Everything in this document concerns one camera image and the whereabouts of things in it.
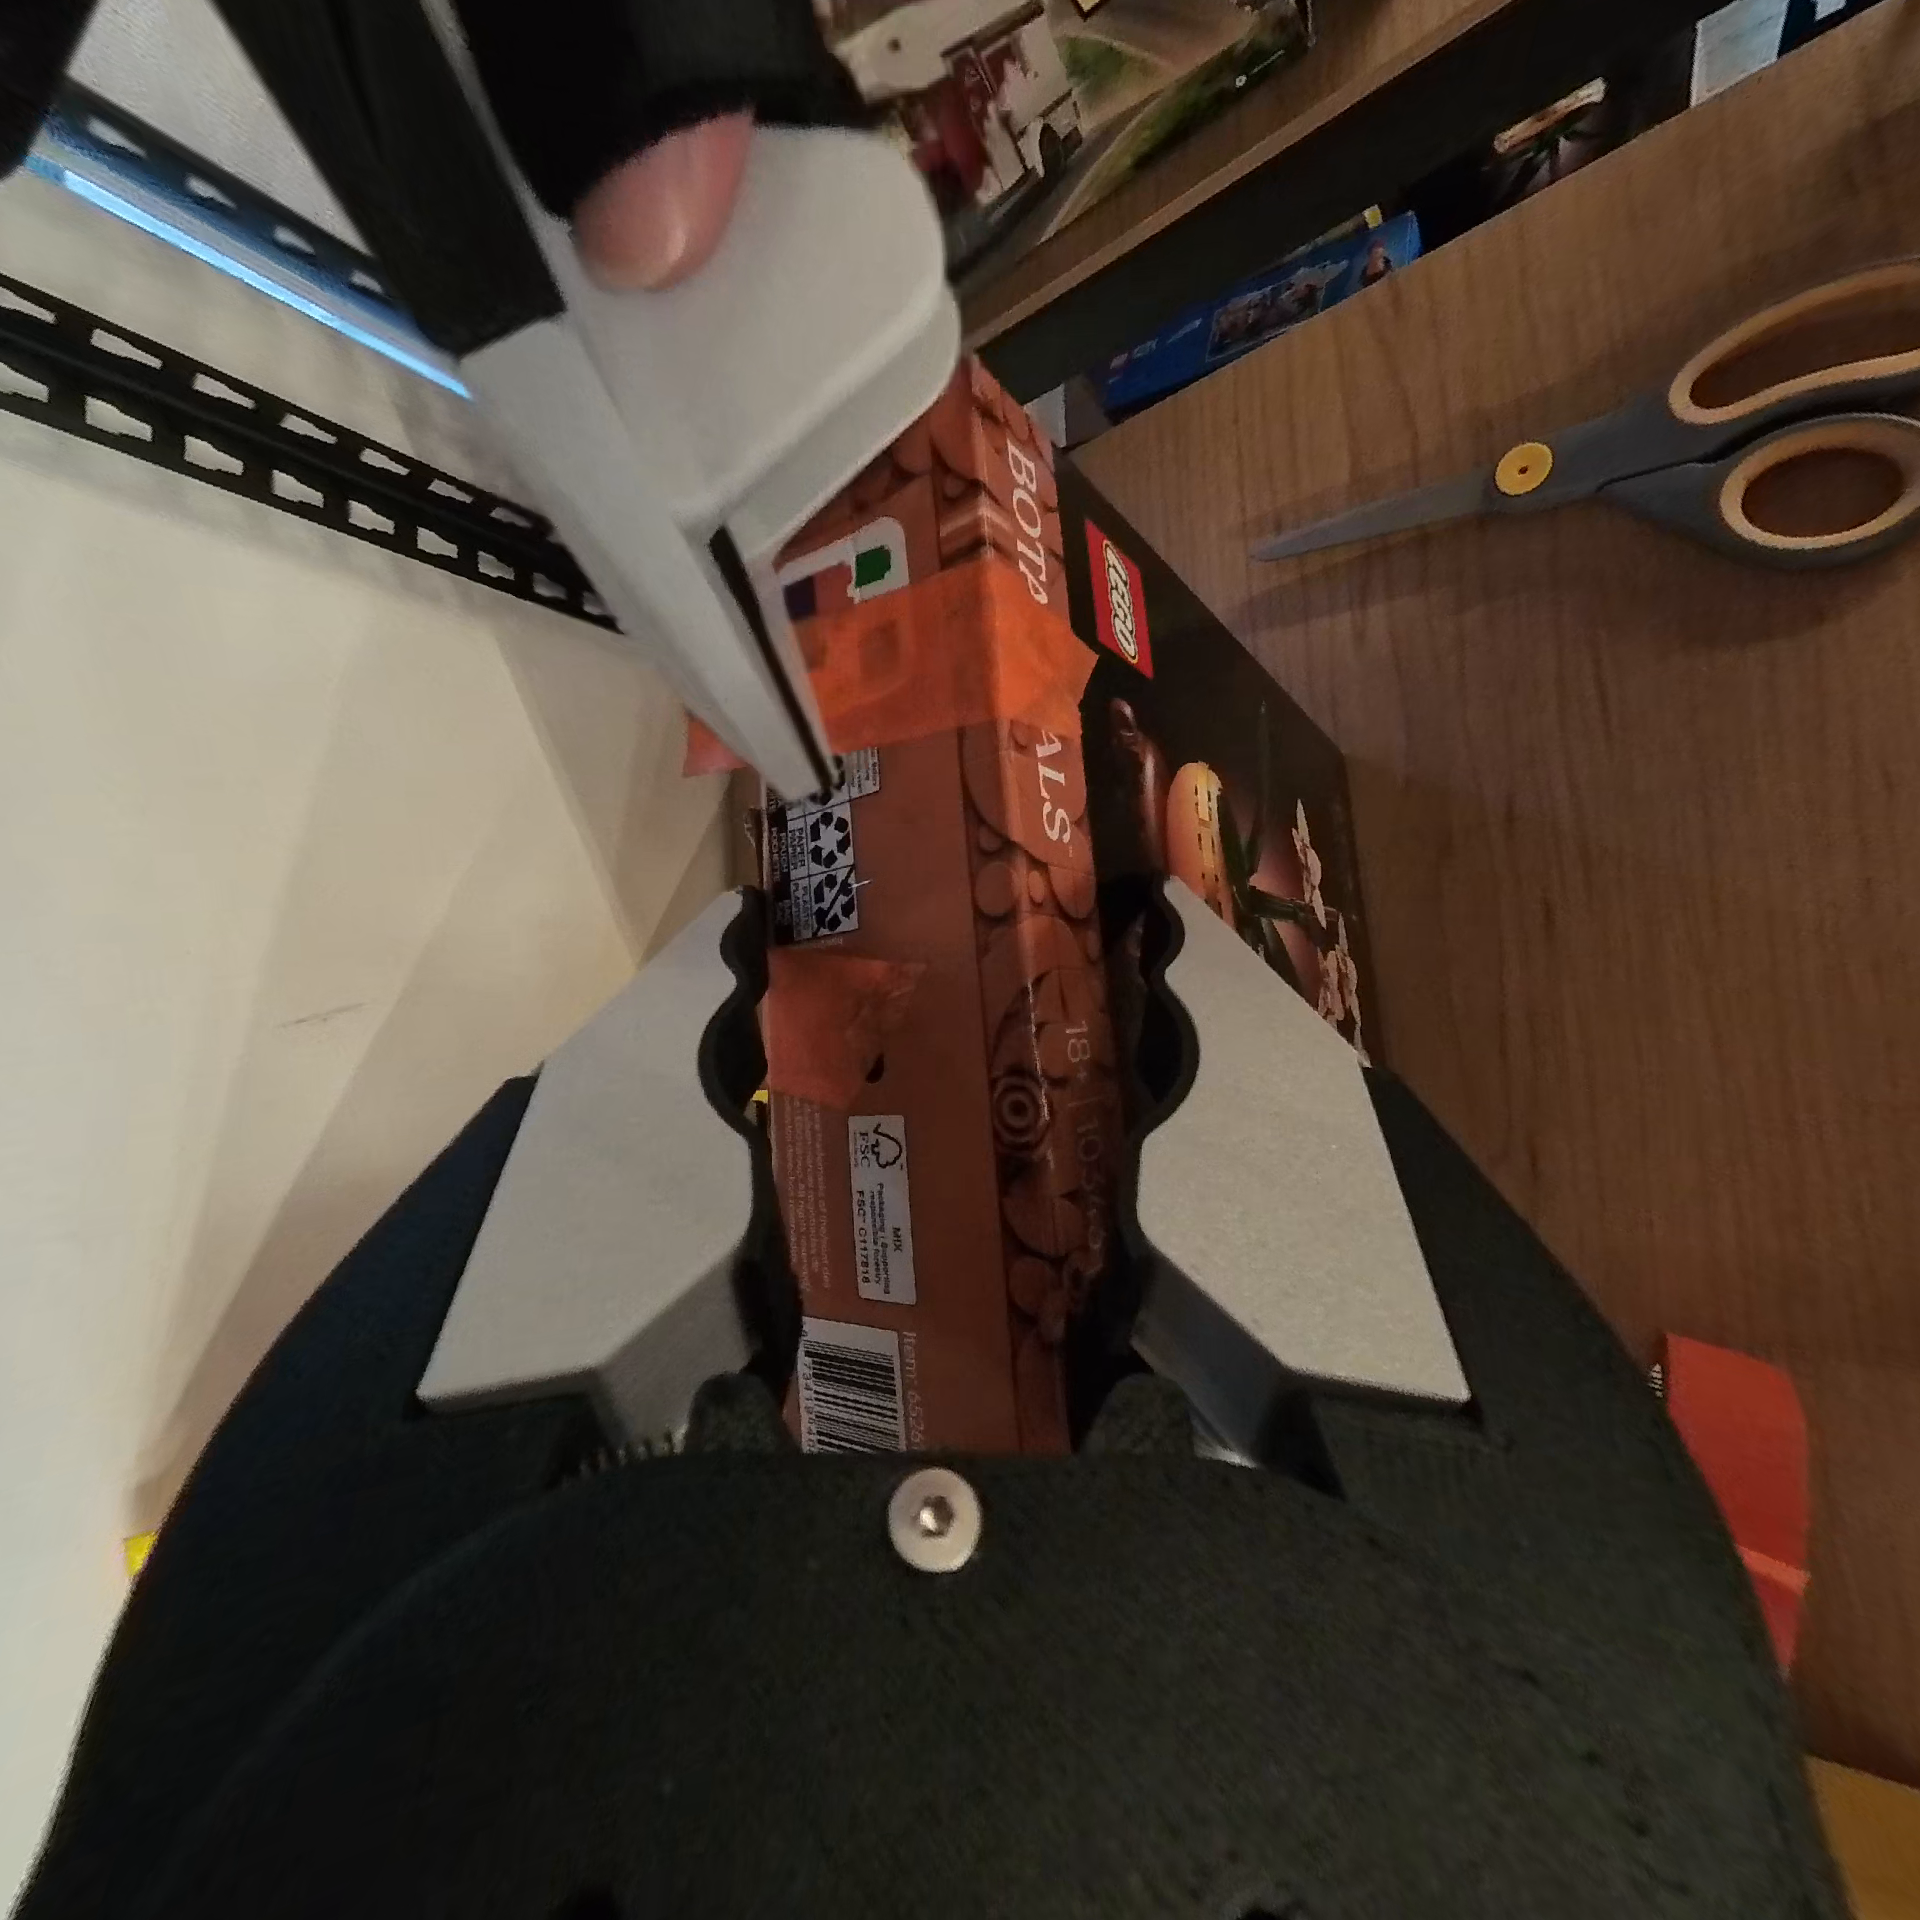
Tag orchid print toy box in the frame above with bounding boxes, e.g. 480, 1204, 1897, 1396
744, 352, 1374, 1460

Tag fire truck toy box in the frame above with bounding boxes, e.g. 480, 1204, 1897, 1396
832, 0, 1313, 295

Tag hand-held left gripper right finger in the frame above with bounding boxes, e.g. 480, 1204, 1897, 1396
1124, 872, 1474, 1460

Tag dark flower toy box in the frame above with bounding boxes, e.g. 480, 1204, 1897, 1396
1486, 75, 1618, 200

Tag black perforated rack frame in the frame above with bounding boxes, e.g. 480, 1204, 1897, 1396
0, 275, 618, 636

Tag grey scissors with tan handles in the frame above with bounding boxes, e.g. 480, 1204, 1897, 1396
1247, 255, 1920, 575

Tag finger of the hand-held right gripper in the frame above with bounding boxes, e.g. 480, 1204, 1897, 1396
455, 307, 846, 807

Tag white card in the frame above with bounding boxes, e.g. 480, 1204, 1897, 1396
1690, 0, 1870, 110

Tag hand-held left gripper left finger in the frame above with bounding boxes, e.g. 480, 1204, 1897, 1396
413, 881, 788, 1453

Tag silver metal upright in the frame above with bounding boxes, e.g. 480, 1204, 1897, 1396
30, 83, 473, 400

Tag blue toy box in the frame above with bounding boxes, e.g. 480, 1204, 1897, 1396
1101, 211, 1423, 424

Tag orange tape roll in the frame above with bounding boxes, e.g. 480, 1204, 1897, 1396
1657, 1333, 1818, 1671

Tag wooden desk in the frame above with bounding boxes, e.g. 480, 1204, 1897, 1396
1048, 16, 1920, 1801

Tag person's right hand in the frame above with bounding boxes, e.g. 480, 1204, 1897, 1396
516, 0, 876, 295

